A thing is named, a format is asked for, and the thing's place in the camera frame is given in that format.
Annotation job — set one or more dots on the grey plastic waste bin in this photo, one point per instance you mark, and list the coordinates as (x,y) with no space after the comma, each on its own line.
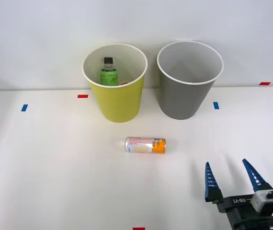
(182,100)

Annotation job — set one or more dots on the yellow-green plastic waste bin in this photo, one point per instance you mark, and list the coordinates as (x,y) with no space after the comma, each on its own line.
(117,105)

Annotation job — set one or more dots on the orange and white drink can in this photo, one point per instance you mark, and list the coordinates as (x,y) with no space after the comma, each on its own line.
(146,145)

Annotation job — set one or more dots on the small brown round object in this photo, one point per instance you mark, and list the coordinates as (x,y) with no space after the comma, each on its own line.
(124,83)

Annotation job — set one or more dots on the green label plastic bottle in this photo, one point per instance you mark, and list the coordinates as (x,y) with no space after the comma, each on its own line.
(108,75)

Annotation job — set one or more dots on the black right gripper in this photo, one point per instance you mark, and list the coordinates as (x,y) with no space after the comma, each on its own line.
(239,208)

